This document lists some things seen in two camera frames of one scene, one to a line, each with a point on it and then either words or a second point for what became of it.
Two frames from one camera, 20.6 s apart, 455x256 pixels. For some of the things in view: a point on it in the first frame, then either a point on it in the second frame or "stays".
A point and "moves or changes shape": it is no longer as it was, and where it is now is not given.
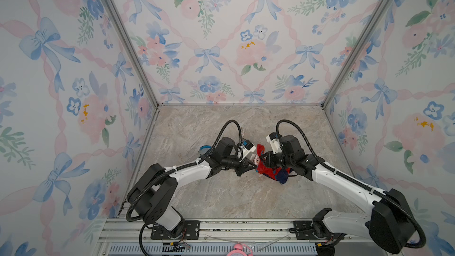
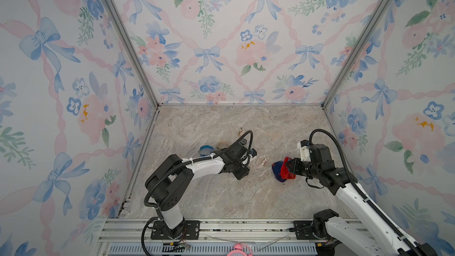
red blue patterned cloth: [278, 174] moves or changes shape
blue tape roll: [204, 149] stays
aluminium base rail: [112, 230] stays
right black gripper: [268, 161] → [294, 168]
